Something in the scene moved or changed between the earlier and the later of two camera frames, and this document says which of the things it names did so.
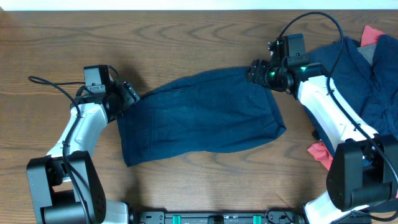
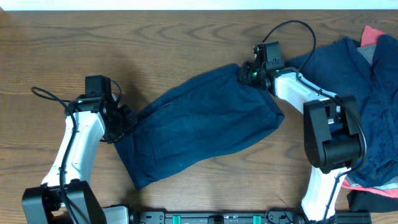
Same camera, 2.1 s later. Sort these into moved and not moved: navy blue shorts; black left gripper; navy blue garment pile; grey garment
Moved: black left gripper; navy blue shorts
Not moved: navy blue garment pile; grey garment
